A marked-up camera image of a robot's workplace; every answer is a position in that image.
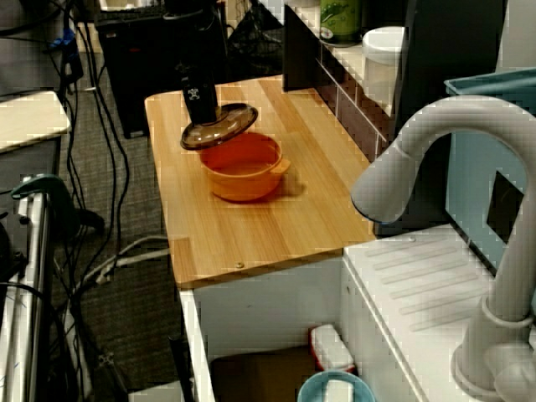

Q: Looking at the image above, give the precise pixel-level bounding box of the blue cable clip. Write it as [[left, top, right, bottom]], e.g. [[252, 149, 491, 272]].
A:
[[46, 28, 75, 50]]

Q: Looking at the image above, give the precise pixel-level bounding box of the light blue bowl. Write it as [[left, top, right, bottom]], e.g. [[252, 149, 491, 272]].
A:
[[296, 370, 378, 402]]

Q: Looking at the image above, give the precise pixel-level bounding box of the aluminium frame rail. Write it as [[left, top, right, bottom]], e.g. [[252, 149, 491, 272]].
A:
[[0, 179, 54, 402]]

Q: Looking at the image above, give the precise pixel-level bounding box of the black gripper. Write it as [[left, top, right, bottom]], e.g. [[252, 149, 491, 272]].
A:
[[173, 18, 219, 126]]

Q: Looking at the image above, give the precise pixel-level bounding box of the orange toy pot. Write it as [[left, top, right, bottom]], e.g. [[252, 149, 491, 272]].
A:
[[199, 132, 291, 203]]

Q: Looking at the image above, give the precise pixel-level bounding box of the brown glass lid yellow knob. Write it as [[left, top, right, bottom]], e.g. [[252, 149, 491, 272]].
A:
[[180, 103, 259, 151]]

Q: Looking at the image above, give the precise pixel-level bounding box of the grey floor cable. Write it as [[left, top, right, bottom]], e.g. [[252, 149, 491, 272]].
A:
[[75, 235, 171, 290]]

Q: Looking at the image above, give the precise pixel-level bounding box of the dark tiled shelf unit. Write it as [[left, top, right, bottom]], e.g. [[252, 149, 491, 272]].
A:
[[283, 0, 508, 235]]

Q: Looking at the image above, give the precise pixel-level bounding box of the white plastic container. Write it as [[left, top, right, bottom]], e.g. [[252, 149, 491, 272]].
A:
[[362, 27, 406, 101]]

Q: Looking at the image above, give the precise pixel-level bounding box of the green labelled can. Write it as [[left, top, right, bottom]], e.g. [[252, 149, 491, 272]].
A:
[[320, 0, 362, 45]]

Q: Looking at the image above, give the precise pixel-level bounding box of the grey toy faucet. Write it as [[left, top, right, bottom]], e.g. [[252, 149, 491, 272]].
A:
[[350, 95, 536, 397]]

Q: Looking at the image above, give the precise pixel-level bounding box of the beige side table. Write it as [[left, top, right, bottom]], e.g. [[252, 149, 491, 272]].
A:
[[0, 90, 71, 154]]

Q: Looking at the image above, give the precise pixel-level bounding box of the black floor box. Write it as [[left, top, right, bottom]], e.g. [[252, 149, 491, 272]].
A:
[[95, 7, 229, 140]]

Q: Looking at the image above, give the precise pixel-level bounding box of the light blue plastic bin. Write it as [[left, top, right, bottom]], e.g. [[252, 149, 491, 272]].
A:
[[443, 69, 536, 273]]

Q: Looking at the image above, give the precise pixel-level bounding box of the red dish with sponge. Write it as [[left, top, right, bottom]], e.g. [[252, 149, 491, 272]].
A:
[[308, 324, 357, 374]]

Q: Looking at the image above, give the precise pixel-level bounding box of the white textured sponge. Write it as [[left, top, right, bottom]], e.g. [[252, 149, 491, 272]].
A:
[[325, 379, 355, 402]]

